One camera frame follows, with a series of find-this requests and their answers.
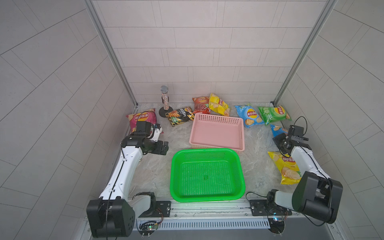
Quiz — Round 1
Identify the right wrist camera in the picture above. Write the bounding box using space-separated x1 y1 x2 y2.
287 125 309 147

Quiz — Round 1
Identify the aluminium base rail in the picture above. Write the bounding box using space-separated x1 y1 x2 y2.
131 197 304 232

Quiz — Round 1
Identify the corner aluminium post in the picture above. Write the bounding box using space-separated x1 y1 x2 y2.
271 0 337 107
84 0 138 109

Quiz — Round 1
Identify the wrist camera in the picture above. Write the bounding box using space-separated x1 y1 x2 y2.
287 125 309 147
133 121 163 142

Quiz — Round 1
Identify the right circuit board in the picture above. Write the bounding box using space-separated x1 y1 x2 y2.
268 217 285 236

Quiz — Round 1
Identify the light blue chips bag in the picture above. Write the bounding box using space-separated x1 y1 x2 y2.
235 104 265 128

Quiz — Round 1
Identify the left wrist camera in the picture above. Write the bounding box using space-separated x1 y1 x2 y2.
133 121 163 142

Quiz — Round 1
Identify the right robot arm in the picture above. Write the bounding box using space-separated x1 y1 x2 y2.
250 129 343 226

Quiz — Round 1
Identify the green cucumber chips bag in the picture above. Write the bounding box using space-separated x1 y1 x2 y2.
258 106 292 126

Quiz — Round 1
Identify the magenta chips bag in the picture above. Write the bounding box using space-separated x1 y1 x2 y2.
126 108 157 133

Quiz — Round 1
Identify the yellow chips bag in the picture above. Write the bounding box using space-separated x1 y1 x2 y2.
268 152 302 185
209 93 231 117

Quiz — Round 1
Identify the red chips bag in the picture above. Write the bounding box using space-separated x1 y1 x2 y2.
192 97 211 114

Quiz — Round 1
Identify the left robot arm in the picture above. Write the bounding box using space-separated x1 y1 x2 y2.
86 136 169 240

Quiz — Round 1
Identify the black snack bag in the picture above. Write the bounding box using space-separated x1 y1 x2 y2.
166 107 195 127

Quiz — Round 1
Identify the circuit board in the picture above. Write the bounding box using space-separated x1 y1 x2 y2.
136 220 163 238
268 217 285 236

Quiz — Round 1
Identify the glitter microphone on stand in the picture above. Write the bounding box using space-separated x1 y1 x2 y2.
159 85 173 118

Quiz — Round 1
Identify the green plastic basket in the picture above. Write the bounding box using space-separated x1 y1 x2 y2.
170 149 246 203

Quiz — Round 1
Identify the dark blue chips bag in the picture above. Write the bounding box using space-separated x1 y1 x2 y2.
270 125 288 138

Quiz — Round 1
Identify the pink plastic basket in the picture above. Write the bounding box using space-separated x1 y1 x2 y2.
189 113 245 153

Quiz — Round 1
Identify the right corner aluminium post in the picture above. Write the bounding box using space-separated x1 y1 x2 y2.
271 0 337 107

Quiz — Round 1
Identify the left corner aluminium post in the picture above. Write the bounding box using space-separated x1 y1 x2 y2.
84 0 138 109

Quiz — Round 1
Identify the left circuit board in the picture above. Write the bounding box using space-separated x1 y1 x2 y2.
136 220 163 238

